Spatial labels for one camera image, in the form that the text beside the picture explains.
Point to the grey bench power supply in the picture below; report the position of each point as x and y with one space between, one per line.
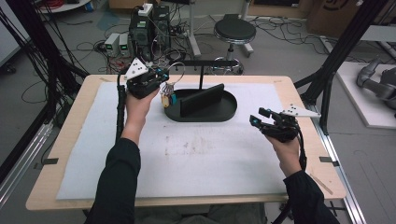
112 43
124 45

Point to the brown cardboard box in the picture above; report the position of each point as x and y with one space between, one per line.
330 18

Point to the white round table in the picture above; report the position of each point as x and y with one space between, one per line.
71 6

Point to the person's left hand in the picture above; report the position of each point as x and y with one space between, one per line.
137 109

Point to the black oval tray with hanger stand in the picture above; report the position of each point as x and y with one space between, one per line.
218 112

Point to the black tape strip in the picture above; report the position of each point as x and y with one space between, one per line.
328 160
49 161

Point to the black computer tower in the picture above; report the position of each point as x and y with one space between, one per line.
141 34
162 25

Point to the black round stool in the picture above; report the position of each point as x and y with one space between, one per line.
235 29

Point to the white foam mat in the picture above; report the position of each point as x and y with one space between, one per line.
186 161

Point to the white power strip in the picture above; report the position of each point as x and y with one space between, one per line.
145 9

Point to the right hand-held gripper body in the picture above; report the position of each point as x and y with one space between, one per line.
281 127

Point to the aluminium floor rail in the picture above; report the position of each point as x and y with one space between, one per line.
18 174
348 193

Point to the person's right hand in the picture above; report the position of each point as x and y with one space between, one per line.
288 155

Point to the white platform board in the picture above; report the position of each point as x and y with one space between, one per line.
358 102

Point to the black metal frame post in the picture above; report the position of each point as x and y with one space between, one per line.
348 40

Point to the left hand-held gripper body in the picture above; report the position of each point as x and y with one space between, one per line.
141 85

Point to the black wallet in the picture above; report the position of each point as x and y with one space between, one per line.
202 99

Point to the person's lap grey trousers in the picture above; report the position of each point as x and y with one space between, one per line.
236 216

